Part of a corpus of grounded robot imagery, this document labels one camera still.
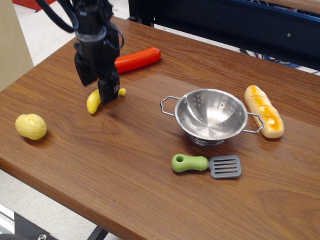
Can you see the black metal frame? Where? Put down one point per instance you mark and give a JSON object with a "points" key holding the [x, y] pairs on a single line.
{"points": [[288, 30]]}

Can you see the toy bread loaf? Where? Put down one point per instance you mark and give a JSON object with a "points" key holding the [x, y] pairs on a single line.
{"points": [[258, 103]]}

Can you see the yellow toy banana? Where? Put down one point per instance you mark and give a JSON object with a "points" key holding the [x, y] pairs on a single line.
{"points": [[93, 102]]}

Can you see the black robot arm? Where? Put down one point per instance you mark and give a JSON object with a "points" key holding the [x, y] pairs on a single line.
{"points": [[92, 15]]}

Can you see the steel colander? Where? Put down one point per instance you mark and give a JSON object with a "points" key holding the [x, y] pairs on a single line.
{"points": [[211, 116]]}

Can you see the red box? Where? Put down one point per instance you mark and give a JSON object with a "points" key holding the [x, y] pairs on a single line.
{"points": [[31, 4]]}

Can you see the beige cabinet panel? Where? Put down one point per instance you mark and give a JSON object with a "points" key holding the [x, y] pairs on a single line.
{"points": [[15, 58]]}

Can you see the red toy sausage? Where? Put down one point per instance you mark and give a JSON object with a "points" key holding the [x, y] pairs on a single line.
{"points": [[138, 60]]}

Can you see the yellow toy potato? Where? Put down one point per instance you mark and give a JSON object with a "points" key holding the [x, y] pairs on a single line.
{"points": [[31, 126]]}

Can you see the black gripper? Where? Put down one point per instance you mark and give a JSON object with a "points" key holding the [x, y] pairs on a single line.
{"points": [[95, 59]]}

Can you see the black base bracket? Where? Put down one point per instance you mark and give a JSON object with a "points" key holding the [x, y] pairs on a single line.
{"points": [[13, 226]]}

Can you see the green handled grey spatula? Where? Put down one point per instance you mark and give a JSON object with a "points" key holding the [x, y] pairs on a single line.
{"points": [[220, 167]]}

